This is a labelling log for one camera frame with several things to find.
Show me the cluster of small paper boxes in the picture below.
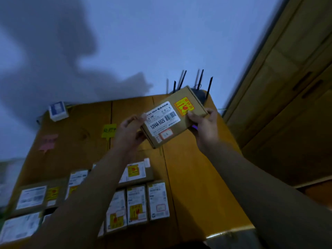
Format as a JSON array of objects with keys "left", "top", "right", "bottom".
[{"left": 0, "top": 169, "right": 171, "bottom": 245}]

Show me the yellow label tag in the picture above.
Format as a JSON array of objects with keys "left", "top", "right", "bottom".
[{"left": 101, "top": 123, "right": 117, "bottom": 140}]

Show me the black router with antennas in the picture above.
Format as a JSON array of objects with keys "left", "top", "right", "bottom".
[{"left": 172, "top": 69, "right": 214, "bottom": 106}]

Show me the person's right forearm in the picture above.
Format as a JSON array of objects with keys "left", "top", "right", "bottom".
[{"left": 205, "top": 141, "right": 332, "bottom": 249}]

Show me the small white blue device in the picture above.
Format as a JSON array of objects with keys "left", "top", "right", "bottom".
[{"left": 48, "top": 101, "right": 70, "bottom": 122}]

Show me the wooden wardrobe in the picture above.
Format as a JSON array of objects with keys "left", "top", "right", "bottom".
[{"left": 222, "top": 0, "right": 332, "bottom": 188}]

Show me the person's left hand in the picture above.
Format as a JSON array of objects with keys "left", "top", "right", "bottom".
[{"left": 114, "top": 113, "right": 148, "bottom": 156}]

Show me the dark wardrobe handle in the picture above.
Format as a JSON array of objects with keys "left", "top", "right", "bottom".
[
  {"left": 302, "top": 80, "right": 323, "bottom": 99},
  {"left": 292, "top": 71, "right": 313, "bottom": 91}
]

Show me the person's left forearm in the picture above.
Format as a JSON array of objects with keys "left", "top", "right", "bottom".
[{"left": 22, "top": 149, "right": 135, "bottom": 249}]

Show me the pink label tag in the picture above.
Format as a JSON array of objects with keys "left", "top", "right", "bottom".
[{"left": 39, "top": 134, "right": 59, "bottom": 153}]

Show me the person's right hand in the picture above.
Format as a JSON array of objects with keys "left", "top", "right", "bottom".
[{"left": 186, "top": 108, "right": 220, "bottom": 155}]

